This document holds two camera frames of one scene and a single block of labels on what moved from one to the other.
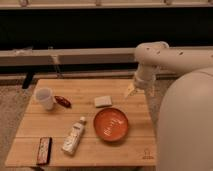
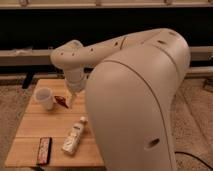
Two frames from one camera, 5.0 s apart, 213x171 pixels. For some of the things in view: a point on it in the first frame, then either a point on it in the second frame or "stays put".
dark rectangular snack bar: [44, 151] stays put
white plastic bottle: [70, 144] stays put
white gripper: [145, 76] → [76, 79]
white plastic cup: [46, 97] stays put
